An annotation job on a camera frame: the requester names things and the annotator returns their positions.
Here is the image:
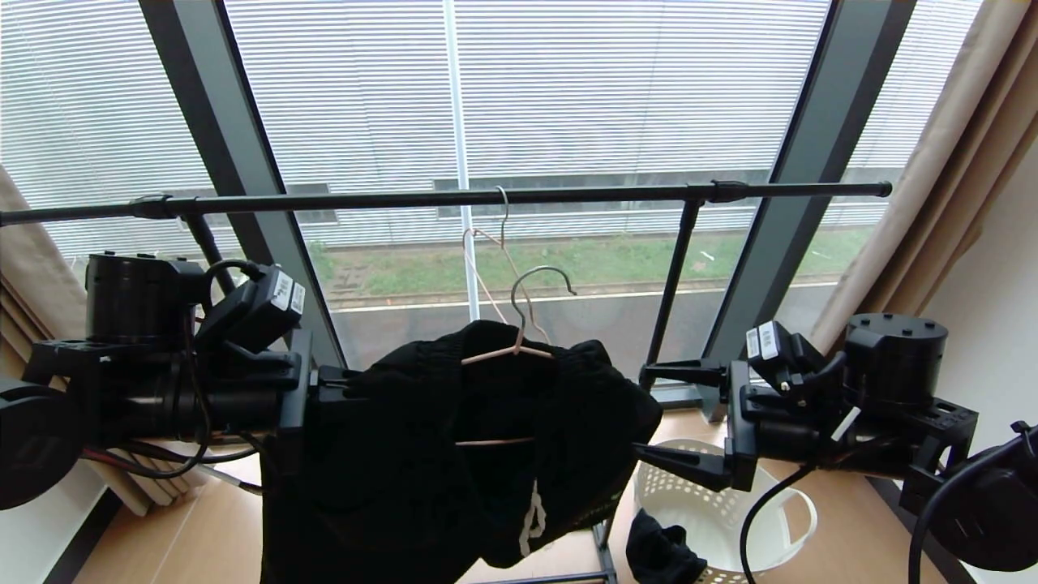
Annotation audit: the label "pink clothes hanger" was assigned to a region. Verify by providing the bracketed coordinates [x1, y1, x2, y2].
[454, 266, 578, 449]
[462, 187, 552, 346]

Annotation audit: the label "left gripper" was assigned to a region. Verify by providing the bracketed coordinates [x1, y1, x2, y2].
[97, 328, 315, 475]

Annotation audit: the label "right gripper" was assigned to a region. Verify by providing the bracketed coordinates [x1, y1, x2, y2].
[633, 359, 917, 492]

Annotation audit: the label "white laundry basket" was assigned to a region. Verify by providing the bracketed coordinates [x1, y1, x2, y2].
[634, 438, 818, 584]

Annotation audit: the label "black clothes rack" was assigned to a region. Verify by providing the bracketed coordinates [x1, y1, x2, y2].
[0, 180, 893, 584]

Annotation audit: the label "black shorts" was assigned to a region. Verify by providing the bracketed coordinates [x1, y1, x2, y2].
[259, 320, 664, 584]

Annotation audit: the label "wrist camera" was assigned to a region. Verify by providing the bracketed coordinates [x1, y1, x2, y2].
[195, 266, 307, 366]
[744, 320, 848, 402]

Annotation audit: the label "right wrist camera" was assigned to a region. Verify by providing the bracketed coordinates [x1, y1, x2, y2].
[744, 320, 848, 402]

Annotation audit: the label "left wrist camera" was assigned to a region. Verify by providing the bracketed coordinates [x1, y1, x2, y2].
[195, 266, 307, 366]

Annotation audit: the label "black garment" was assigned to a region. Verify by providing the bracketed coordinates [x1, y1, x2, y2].
[626, 509, 708, 584]

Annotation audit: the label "beige curtain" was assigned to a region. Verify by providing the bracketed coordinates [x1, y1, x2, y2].
[811, 0, 1038, 354]
[0, 166, 208, 516]

